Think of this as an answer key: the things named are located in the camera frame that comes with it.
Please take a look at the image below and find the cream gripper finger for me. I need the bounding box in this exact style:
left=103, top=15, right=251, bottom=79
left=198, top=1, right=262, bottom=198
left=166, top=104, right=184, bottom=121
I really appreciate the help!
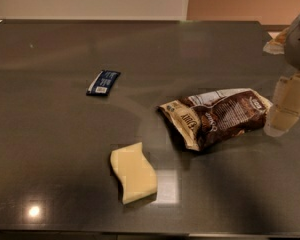
left=264, top=71, right=300, bottom=137
left=263, top=28, right=289, bottom=55

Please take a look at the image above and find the brown chip bag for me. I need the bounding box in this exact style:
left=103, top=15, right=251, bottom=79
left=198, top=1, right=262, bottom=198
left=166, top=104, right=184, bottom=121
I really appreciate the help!
left=159, top=88, right=272, bottom=151

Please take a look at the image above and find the blue rxbar blueberry bar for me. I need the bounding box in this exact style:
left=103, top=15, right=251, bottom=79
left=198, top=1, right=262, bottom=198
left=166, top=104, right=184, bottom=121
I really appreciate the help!
left=86, top=70, right=120, bottom=96

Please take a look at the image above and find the yellow wavy sponge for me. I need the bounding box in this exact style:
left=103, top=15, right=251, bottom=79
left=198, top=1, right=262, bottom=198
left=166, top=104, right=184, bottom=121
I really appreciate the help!
left=110, top=142, right=158, bottom=205

